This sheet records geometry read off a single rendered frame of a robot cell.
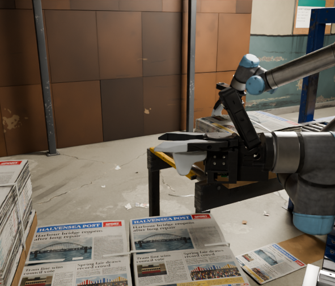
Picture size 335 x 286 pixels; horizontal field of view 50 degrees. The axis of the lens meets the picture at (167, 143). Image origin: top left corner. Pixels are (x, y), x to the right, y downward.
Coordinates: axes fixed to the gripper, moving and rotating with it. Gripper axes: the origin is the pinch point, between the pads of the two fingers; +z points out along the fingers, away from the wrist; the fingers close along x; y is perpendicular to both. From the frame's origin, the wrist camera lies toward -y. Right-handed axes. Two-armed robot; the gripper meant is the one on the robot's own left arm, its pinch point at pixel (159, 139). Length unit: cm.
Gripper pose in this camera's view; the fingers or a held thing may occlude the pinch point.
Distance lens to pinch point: 65.2
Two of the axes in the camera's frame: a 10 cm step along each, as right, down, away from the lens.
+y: 0.0, 9.8, 1.8
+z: -10.0, -0.1, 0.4
